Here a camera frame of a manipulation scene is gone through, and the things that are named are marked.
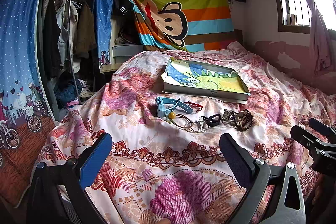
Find dark bead bracelet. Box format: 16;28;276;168
232;109;255;132

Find pink window curtain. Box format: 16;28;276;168
306;0;333;73

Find grey box with dinosaur drawing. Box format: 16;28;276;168
161;57;251;104

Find grey bedside drawer unit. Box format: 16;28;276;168
111;44;144;64

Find hanging clothes in wardrobe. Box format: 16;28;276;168
38;0;98;113

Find striped monkey blanket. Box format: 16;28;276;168
130;0;236;52

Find black hair claw clip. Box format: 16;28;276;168
202;114;222;127

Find blue curtain panel right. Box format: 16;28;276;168
93;0;113;68

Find floral pink bed quilt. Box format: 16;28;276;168
38;42;335;223

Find blue dotted wardrobe curtain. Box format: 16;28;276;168
1;0;54;206

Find blue wrist watch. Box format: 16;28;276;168
155;97;193;118

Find red string bracelet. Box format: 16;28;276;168
183;101;203;112

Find silver hair clips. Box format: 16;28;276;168
194;121;209;133

